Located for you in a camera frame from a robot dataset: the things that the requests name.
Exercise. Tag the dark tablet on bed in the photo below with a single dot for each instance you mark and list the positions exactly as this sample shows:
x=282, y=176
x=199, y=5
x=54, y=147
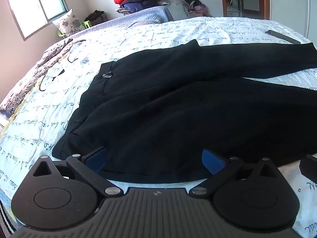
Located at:
x=282, y=37

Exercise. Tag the white script-print quilt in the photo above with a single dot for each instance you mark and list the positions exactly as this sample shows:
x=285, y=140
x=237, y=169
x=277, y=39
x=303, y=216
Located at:
x=42, y=117

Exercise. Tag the black bag near stool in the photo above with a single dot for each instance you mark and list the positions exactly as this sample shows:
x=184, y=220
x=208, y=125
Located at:
x=97, y=17

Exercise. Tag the navy folded clothes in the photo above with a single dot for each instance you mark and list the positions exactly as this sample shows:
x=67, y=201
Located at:
x=138, y=5

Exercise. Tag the floral white pillow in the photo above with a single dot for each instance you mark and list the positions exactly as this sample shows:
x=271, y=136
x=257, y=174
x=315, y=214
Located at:
x=68, y=24

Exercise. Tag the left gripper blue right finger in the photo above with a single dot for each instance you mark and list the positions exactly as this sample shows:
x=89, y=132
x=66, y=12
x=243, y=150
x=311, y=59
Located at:
x=212, y=162

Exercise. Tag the patterned floral bedsheet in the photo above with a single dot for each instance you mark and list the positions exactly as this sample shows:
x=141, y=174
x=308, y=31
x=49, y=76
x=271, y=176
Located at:
x=50, y=57

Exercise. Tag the window with teal frame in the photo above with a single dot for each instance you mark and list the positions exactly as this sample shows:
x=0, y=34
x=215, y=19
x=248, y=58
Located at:
x=33, y=15

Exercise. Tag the grey clothes bundle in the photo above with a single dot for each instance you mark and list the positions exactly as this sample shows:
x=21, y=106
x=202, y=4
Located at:
x=179, y=9

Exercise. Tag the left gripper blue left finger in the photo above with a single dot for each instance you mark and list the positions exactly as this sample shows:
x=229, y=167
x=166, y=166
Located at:
x=96, y=159

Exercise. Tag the black pants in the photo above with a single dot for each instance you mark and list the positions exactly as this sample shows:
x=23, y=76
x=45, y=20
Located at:
x=155, y=111

